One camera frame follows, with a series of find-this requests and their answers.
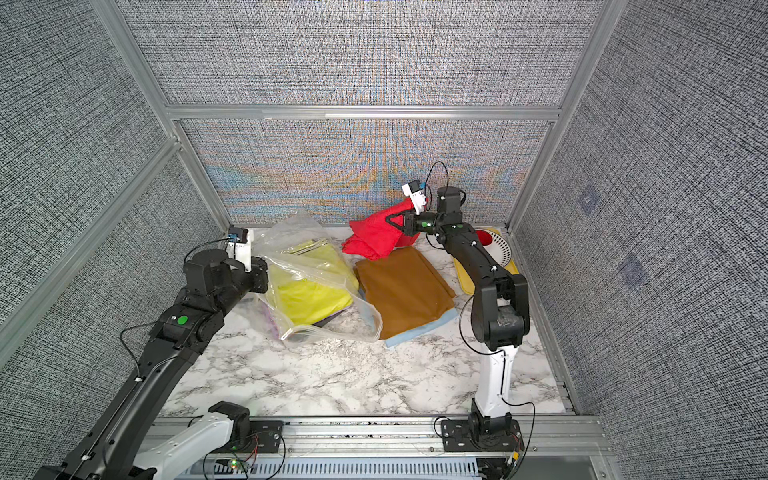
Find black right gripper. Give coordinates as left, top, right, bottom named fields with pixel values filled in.
left=387, top=206, right=446, bottom=239

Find red garment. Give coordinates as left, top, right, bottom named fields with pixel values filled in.
left=342, top=199, right=419, bottom=260

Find brown garment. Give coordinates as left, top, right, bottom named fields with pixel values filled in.
left=355, top=247, right=456, bottom=341

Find yellow garment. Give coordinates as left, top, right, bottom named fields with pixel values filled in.
left=265, top=238, right=359, bottom=327

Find light blue trousers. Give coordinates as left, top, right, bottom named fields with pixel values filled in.
left=384, top=308, right=458, bottom=349

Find clear plastic vacuum bag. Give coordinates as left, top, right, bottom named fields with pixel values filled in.
left=234, top=211, right=383, bottom=346

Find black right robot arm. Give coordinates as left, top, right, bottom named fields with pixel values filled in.
left=385, top=186, right=530, bottom=447

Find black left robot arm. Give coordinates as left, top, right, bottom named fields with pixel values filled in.
left=34, top=249, right=269, bottom=479

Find white cup red inside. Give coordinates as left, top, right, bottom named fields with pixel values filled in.
left=476, top=229, right=494, bottom=246

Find white patterned saucer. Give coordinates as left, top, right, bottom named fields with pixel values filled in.
left=480, top=228, right=512, bottom=267

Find yellow plastic tray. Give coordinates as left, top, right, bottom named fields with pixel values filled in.
left=454, top=227, right=520, bottom=296

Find black folded garment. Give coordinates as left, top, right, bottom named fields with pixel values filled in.
left=313, top=304, right=362, bottom=332

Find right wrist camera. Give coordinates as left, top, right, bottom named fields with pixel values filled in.
left=401, top=180, right=429, bottom=215

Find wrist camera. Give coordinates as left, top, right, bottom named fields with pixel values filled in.
left=227, top=226, right=253, bottom=272
left=401, top=180, right=429, bottom=215

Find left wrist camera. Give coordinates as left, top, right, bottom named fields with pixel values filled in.
left=227, top=226, right=253, bottom=272

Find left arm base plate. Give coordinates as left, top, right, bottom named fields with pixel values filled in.
left=213, top=420, right=285, bottom=457

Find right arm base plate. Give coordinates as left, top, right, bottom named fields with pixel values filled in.
left=434, top=416, right=526, bottom=454

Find aluminium front rail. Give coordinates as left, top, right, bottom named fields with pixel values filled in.
left=251, top=414, right=616, bottom=459

